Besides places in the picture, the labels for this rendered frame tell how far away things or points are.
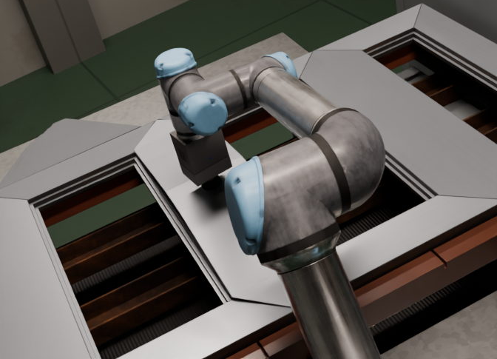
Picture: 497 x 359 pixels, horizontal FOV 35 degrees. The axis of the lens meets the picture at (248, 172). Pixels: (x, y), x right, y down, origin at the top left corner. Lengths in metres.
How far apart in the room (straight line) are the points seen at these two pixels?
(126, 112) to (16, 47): 2.10
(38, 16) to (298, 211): 3.19
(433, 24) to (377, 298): 0.90
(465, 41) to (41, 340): 1.20
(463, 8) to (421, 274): 0.88
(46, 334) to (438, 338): 0.72
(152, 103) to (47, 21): 1.96
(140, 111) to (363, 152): 1.23
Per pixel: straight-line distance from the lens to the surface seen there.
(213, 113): 1.35
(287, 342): 1.37
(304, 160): 1.01
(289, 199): 0.99
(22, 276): 1.65
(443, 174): 1.60
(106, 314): 1.73
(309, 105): 1.19
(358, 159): 1.03
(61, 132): 2.14
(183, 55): 1.45
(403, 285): 1.42
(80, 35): 4.19
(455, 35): 2.03
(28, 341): 1.52
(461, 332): 1.54
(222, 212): 1.55
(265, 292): 1.41
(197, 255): 1.54
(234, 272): 1.45
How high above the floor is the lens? 1.87
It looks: 37 degrees down
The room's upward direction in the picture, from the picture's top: 15 degrees counter-clockwise
